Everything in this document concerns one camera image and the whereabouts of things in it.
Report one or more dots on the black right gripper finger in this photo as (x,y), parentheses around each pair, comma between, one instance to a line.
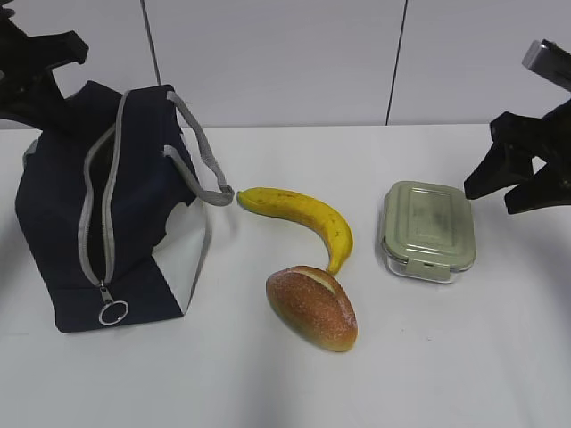
(491,175)
(547,188)

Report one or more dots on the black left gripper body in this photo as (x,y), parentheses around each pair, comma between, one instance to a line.
(27,64)

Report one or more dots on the yellow banana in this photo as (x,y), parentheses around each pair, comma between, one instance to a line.
(307,211)

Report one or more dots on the navy blue lunch bag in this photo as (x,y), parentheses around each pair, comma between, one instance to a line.
(115,217)

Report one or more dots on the brown bread roll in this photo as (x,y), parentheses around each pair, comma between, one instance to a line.
(315,305)

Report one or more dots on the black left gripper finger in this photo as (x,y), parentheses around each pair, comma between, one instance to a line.
(54,113)

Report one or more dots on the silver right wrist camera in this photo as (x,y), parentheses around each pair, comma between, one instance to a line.
(549,61)

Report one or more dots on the green lid glass container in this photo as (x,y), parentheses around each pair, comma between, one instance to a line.
(427,232)

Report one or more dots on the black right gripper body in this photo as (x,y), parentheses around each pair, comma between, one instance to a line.
(547,137)

